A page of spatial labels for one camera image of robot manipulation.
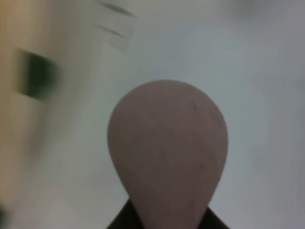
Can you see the pink peach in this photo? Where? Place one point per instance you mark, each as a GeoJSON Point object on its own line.
{"type": "Point", "coordinates": [168, 142]}

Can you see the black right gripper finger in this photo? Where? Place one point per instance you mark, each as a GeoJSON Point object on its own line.
{"type": "Point", "coordinates": [211, 221]}

